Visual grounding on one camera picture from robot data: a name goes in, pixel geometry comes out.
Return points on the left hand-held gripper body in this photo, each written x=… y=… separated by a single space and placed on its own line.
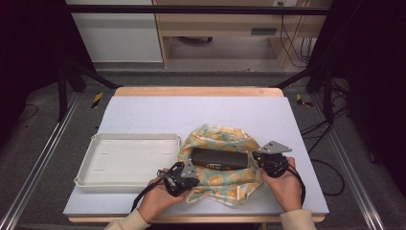
x=178 y=182

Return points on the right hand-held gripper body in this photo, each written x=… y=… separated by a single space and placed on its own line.
x=274 y=164

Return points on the black rectangular box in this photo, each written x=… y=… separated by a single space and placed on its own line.
x=220 y=158

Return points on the orange print cloth bag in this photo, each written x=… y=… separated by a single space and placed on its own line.
x=223 y=185

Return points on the white plastic tray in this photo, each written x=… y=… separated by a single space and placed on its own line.
x=127 y=159

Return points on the person's left hand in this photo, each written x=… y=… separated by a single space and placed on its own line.
x=156 y=199

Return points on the person's right hand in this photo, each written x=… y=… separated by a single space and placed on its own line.
x=285 y=191

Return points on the yellow black tape piece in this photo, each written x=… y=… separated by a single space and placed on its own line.
x=97 y=99
x=301 y=100

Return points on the white table cover sheet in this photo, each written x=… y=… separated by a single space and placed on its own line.
x=198 y=111

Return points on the black metal stand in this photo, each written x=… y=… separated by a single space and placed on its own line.
x=327 y=96
x=63 y=96

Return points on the wooden table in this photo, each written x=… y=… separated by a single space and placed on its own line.
x=198 y=91

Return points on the grey desk label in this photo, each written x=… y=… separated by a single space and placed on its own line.
x=263 y=31

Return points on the light wooden desk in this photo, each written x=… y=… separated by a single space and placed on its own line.
x=220 y=22

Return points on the dark curtain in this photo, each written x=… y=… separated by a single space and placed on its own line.
x=28 y=48
x=373 y=64

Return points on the white cabinet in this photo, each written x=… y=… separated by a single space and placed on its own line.
x=118 y=38

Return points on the aluminium floor rail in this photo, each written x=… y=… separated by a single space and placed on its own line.
x=351 y=166
x=41 y=156

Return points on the black horizontal frame bar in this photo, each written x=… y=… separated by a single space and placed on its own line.
x=191 y=9

